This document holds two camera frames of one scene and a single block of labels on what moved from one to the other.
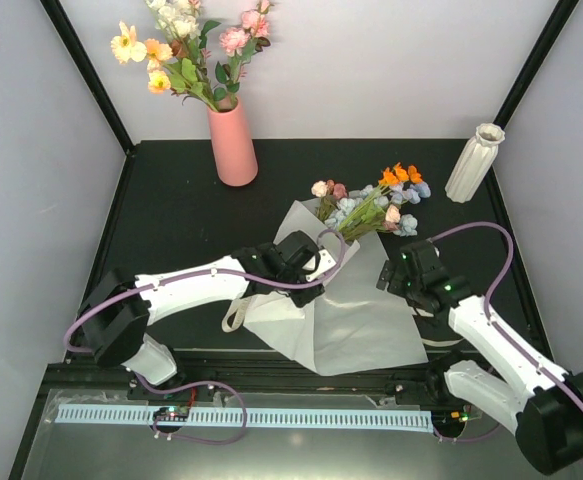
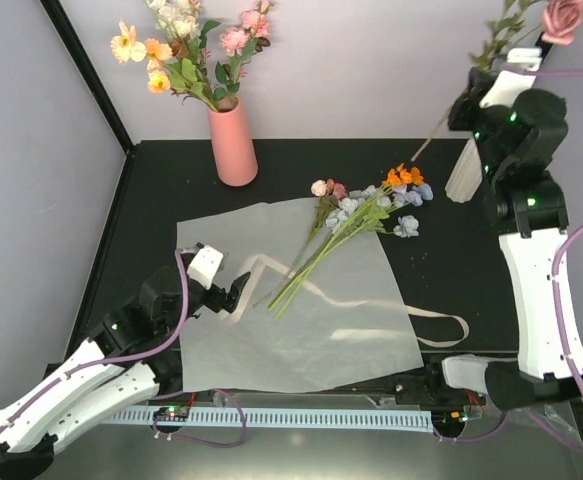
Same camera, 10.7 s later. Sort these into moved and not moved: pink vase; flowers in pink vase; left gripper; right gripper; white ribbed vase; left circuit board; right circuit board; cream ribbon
Moved: left gripper; cream ribbon; right gripper
Not moved: white ribbed vase; left circuit board; pink vase; right circuit board; flowers in pink vase
